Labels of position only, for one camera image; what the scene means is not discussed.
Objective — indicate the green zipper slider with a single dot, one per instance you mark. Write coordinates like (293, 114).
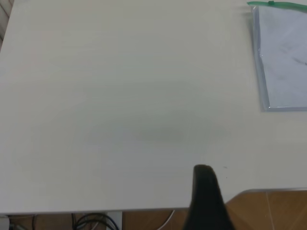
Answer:
(270, 2)

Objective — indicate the clear plastic zipper bag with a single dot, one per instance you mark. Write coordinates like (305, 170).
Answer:
(283, 60)

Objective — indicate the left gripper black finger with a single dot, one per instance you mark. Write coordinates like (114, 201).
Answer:
(206, 203)

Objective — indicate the white table leg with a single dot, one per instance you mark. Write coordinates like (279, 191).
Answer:
(115, 220)

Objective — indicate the white object under table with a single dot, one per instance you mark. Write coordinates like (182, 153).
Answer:
(3, 222)

